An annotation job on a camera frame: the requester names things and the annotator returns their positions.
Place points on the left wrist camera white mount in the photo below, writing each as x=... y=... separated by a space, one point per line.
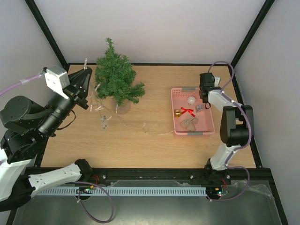
x=57 y=80

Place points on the light blue cable duct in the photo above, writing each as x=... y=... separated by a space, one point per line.
x=125 y=191

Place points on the white ball ornament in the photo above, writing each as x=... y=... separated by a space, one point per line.
x=191 y=100

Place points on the pink plastic basket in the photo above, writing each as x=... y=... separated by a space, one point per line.
x=190 y=115

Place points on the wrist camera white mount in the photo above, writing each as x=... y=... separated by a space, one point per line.
x=217 y=81
x=57 y=80

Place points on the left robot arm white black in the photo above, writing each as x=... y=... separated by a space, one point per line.
x=29 y=126

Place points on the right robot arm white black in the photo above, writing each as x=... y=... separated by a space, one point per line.
x=236 y=131

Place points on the burlap bow ornament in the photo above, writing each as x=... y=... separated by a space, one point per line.
x=189 y=123

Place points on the small green christmas tree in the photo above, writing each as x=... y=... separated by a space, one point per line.
x=114 y=77

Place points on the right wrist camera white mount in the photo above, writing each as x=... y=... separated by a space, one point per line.
x=217 y=81

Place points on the clear string lights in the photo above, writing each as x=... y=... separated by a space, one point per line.
x=113 y=112

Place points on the red ribbon bow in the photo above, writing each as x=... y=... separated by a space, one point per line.
x=185 y=110

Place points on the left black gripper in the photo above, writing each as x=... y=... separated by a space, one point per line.
x=82 y=79

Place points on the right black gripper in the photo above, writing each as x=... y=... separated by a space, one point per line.
x=206 y=79

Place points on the black aluminium rail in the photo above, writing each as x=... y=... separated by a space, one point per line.
x=201 y=177

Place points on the silver gift box ornament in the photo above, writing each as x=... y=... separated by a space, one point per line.
x=199 y=108

